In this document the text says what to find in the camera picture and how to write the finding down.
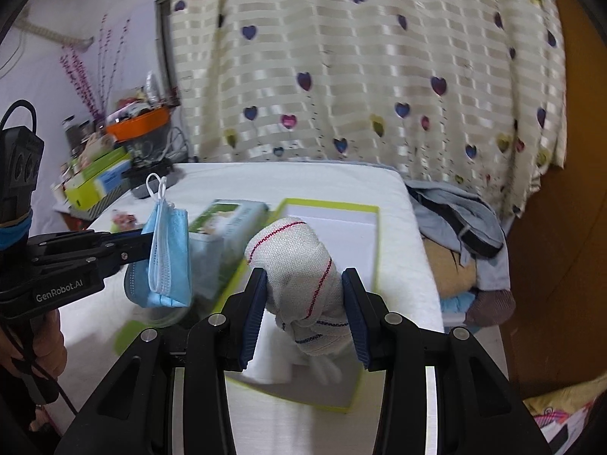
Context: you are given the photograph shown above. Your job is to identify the white cables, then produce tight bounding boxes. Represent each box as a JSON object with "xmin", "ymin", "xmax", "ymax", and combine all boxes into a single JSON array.
[{"xmin": 161, "ymin": 126, "xmax": 200, "ymax": 164}]

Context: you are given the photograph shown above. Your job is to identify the white work glove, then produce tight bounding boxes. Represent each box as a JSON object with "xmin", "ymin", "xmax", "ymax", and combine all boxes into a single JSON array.
[{"xmin": 244, "ymin": 217, "xmax": 356, "ymax": 384}]

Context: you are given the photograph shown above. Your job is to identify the green white wet wipes packet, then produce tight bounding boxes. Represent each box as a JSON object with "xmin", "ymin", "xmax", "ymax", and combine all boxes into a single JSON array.
[{"xmin": 187, "ymin": 199, "xmax": 271, "ymax": 295}]

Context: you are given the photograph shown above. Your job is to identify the white folded cloth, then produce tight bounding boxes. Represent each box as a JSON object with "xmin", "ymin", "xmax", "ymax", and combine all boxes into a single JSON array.
[{"xmin": 237, "ymin": 322, "xmax": 309, "ymax": 384}]

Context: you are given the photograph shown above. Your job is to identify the orange basket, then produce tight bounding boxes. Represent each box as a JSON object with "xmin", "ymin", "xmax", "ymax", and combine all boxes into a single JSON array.
[{"xmin": 105, "ymin": 107, "xmax": 171, "ymax": 143}]

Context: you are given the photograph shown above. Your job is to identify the brown wooden wardrobe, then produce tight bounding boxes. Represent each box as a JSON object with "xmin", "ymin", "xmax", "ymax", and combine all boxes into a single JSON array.
[{"xmin": 503, "ymin": 0, "xmax": 607, "ymax": 399}]

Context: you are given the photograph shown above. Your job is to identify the white wall pipe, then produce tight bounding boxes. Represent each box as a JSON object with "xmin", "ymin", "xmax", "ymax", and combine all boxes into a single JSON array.
[{"xmin": 16, "ymin": 21, "xmax": 91, "ymax": 53}]

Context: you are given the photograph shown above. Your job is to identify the cream heart print curtain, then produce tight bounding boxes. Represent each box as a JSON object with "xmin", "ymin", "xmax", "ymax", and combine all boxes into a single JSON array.
[{"xmin": 168, "ymin": 0, "xmax": 567, "ymax": 221}]

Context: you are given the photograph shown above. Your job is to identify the brown knit cloth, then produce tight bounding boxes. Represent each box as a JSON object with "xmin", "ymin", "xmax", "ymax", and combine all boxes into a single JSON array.
[{"xmin": 467, "ymin": 289, "xmax": 517, "ymax": 327}]

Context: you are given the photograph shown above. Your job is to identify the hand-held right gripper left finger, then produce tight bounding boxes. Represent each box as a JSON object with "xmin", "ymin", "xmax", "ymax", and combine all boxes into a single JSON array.
[{"xmin": 54, "ymin": 268, "xmax": 269, "ymax": 455}]

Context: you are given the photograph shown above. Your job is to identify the light blue folded cloth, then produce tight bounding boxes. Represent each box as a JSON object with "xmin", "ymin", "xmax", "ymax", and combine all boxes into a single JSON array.
[{"xmin": 439, "ymin": 291, "xmax": 477, "ymax": 328}]

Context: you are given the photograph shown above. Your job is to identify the black strap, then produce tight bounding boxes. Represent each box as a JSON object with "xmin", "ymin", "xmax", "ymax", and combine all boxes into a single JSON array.
[{"xmin": 448, "ymin": 213, "xmax": 504, "ymax": 257}]

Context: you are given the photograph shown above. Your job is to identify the person's left hand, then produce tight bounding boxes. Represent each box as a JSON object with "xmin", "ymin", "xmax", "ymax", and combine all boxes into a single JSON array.
[{"xmin": 0, "ymin": 312, "xmax": 66, "ymax": 392}]

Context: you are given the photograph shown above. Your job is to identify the green-rimmed shallow box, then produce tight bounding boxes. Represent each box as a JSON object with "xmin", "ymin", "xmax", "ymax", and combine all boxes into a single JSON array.
[{"xmin": 116, "ymin": 198, "xmax": 381, "ymax": 413}]

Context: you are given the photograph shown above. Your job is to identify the purple flower branches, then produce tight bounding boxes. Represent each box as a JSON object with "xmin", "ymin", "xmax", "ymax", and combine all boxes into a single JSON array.
[{"xmin": 59, "ymin": 14, "xmax": 131, "ymax": 119}]

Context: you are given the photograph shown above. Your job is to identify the black grey table device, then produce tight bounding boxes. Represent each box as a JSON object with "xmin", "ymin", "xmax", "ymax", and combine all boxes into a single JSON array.
[{"xmin": 121, "ymin": 161, "xmax": 183, "ymax": 200}]

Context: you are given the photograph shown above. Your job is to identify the blue face mask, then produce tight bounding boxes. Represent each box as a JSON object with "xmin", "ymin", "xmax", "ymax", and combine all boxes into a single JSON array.
[
  {"xmin": 123, "ymin": 263, "xmax": 157, "ymax": 308},
  {"xmin": 145, "ymin": 173, "xmax": 193, "ymax": 309}
]

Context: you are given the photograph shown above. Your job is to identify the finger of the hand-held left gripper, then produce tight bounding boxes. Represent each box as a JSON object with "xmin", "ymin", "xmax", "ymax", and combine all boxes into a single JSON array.
[
  {"xmin": 71, "ymin": 241, "xmax": 157, "ymax": 276},
  {"xmin": 28, "ymin": 228, "xmax": 145, "ymax": 259}
]

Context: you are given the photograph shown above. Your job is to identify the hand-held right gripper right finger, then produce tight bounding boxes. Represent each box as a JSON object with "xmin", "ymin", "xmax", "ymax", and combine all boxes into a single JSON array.
[{"xmin": 341, "ymin": 268, "xmax": 553, "ymax": 455}]

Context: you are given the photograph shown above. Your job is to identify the green cardboard box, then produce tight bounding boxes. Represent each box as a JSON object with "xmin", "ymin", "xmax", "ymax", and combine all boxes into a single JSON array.
[{"xmin": 64, "ymin": 147, "xmax": 132, "ymax": 212}]

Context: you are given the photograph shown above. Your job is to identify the dark window frame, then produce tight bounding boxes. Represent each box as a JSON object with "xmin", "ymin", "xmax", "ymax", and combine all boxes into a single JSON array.
[{"xmin": 156, "ymin": 0, "xmax": 181, "ymax": 105}]

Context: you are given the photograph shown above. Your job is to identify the tan cushion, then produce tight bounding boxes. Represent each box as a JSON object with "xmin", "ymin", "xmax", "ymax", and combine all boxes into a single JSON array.
[{"xmin": 423, "ymin": 234, "xmax": 477, "ymax": 301}]

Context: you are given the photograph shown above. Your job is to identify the colourful printed blanket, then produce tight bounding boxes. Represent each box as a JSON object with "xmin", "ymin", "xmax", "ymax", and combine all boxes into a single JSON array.
[{"xmin": 524, "ymin": 374, "xmax": 607, "ymax": 455}]

